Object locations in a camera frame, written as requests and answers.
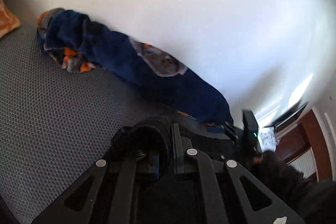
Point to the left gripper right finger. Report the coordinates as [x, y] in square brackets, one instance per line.
[222, 191]

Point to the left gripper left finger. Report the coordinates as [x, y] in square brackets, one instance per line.
[107, 192]

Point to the black denim pants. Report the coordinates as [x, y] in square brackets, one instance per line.
[154, 134]

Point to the right hand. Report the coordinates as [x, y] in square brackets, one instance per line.
[269, 159]

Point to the brown wooden cabinet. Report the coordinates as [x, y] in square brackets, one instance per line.
[299, 133]

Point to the white radiator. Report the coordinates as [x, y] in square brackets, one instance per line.
[305, 164]

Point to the grey mesh mattress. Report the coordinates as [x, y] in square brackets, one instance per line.
[55, 124]

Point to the blue floral blanket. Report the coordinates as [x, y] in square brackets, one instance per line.
[79, 45]

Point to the white floral pillow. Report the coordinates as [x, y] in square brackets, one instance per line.
[8, 21]

